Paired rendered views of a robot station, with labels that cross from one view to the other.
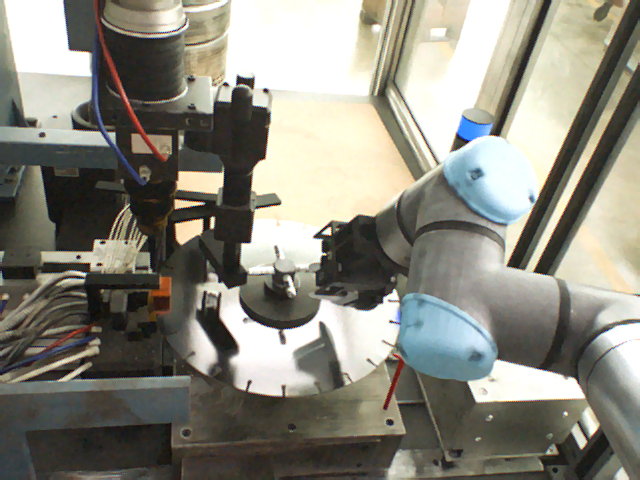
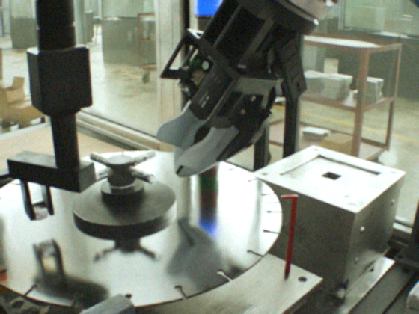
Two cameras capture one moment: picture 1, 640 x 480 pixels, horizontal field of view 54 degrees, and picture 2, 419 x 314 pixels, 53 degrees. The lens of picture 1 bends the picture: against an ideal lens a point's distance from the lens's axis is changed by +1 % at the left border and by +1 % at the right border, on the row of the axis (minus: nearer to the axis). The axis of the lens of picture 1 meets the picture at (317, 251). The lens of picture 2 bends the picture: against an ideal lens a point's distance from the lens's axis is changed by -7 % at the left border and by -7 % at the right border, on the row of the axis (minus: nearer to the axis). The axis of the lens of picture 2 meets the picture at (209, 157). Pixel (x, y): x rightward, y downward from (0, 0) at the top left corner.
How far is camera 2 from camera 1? 0.45 m
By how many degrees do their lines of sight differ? 31
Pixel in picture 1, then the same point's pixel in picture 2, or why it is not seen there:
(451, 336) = not seen: outside the picture
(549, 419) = (387, 212)
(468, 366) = not seen: outside the picture
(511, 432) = (371, 239)
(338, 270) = (229, 72)
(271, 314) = (135, 219)
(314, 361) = (223, 236)
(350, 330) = (224, 200)
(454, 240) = not seen: outside the picture
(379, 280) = (269, 76)
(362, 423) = (283, 294)
